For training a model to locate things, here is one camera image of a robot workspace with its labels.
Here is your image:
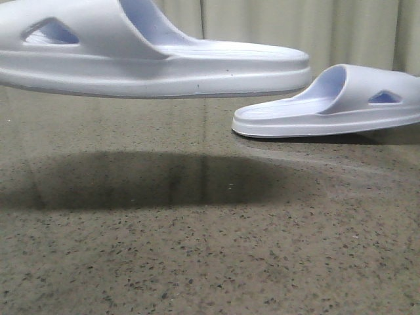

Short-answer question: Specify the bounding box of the light blue slipper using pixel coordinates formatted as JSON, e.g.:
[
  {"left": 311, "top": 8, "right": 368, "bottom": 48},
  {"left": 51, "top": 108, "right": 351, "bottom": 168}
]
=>
[
  {"left": 1, "top": 1, "right": 311, "bottom": 98},
  {"left": 232, "top": 64, "right": 419, "bottom": 138}
]

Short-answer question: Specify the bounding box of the beige background curtain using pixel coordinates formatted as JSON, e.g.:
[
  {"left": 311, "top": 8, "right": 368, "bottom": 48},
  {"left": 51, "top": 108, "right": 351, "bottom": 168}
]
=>
[{"left": 158, "top": 0, "right": 419, "bottom": 75}]

